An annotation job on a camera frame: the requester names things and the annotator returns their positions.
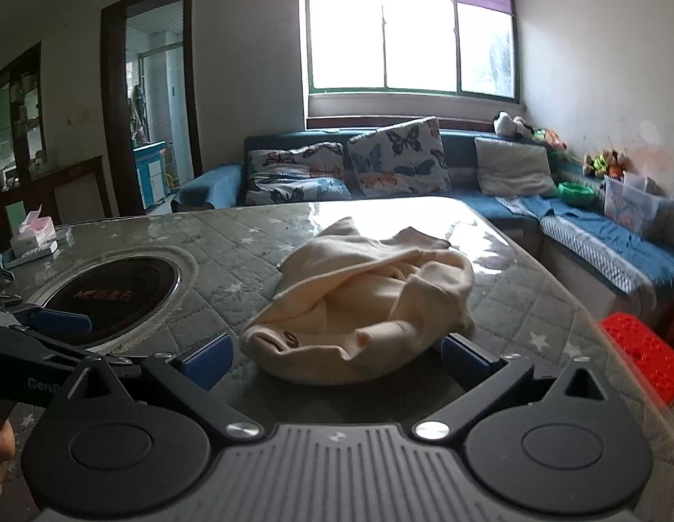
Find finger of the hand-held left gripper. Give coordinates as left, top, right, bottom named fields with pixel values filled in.
left=11, top=304, right=94, bottom=341
left=0, top=329, right=147, bottom=380

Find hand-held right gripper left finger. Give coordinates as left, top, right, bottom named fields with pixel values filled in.
left=48, top=331, right=264, bottom=442

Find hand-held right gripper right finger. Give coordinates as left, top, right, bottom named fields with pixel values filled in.
left=413, top=333, right=626, bottom=442

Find cream sweater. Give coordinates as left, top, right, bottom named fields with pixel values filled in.
left=240, top=216, right=476, bottom=387

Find round black hotplate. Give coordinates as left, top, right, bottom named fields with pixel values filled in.
left=43, top=258, right=181, bottom=346

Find white flat box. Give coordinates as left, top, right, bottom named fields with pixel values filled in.
left=11, top=228, right=60, bottom=258

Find pink tissue pack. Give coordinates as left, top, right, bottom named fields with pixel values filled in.
left=19, top=204, right=58, bottom=240

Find light blue cabinet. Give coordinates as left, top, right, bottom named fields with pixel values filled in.
left=133, top=141, right=169, bottom=210

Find blue armrest cover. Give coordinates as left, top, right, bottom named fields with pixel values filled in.
left=171, top=164, right=245, bottom=213

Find blue sofa blanket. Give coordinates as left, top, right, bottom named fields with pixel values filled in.
left=497, top=193, right=674, bottom=294

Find red plastic stool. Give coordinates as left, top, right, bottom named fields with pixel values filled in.
left=599, top=311, right=674, bottom=408

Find grey pillow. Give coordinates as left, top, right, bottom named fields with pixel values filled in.
left=474, top=136, right=558, bottom=199

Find blue sofa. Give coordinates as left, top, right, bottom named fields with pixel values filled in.
left=171, top=120, right=674, bottom=327

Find dark wooden display cabinet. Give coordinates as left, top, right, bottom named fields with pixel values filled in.
left=0, top=40, right=112, bottom=234

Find butterfly print pillow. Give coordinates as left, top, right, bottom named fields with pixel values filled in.
left=244, top=141, right=353, bottom=206
left=347, top=116, right=452, bottom=199

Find clear plastic box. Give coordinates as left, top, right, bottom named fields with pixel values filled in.
left=603, top=171, right=672, bottom=240

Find green and orange toy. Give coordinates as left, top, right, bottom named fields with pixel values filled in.
left=533, top=127, right=567, bottom=152

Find white plush toy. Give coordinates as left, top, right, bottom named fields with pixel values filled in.
left=494, top=111, right=534, bottom=139

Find small plush toys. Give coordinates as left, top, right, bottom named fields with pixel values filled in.
left=583, top=149, right=631, bottom=180

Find window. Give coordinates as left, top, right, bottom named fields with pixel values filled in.
left=303, top=0, right=520, bottom=101

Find dark wooden door frame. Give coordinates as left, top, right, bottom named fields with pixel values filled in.
left=100, top=0, right=203, bottom=218

